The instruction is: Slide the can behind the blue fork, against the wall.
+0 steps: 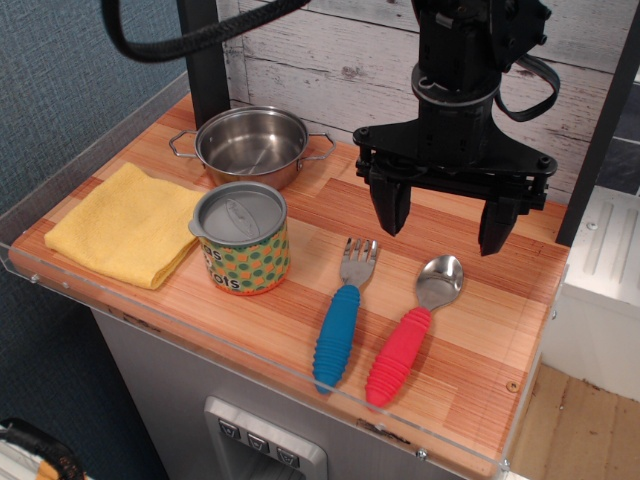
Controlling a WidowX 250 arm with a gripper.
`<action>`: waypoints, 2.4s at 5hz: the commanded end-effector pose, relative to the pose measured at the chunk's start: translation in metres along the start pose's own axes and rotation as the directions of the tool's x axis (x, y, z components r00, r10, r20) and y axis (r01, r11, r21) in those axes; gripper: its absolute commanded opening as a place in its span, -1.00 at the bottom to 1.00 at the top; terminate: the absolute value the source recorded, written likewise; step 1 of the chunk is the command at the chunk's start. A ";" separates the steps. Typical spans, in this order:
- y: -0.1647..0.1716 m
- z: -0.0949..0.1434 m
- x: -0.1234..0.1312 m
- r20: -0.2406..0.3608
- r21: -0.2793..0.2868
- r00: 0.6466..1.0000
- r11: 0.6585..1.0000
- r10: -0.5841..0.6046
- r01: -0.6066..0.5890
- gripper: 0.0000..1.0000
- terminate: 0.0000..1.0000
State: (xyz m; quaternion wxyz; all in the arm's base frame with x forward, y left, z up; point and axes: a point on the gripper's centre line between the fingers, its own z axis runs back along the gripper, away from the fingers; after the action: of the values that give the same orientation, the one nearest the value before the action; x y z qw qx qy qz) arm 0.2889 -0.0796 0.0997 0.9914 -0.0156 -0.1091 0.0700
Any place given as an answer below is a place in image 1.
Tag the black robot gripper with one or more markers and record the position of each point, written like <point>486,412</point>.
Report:
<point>453,146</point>

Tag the green orange patterned can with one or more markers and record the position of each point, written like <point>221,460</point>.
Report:
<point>242,230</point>

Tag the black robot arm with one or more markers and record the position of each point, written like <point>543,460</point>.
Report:
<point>469,45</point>

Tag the silver steel pot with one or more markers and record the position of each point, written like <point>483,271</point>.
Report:
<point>262,144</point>

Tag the white ridged side counter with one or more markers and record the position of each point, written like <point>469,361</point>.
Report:
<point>593,330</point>

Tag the silver dispenser button panel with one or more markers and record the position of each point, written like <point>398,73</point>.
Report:
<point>260,442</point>

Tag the silver toy fridge cabinet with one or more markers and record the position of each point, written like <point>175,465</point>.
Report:
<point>170,386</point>

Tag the yellow folded cloth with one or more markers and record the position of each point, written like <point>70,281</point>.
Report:
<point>132,228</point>

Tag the clear acrylic table guard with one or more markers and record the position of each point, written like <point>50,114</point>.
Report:
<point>458,407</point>

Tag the black orange object bottom left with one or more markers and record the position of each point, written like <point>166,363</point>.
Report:
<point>29,453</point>

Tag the red handled spoon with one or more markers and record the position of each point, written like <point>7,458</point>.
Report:
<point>438,284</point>

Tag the blue handled fork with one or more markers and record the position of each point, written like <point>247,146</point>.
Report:
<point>334,344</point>

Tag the black vertical right post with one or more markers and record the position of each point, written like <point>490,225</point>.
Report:
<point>612,109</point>

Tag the black vertical post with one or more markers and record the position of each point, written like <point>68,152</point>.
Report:
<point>206,69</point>
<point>612,109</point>

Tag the black vertical left post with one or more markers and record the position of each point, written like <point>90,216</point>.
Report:
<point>206,69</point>

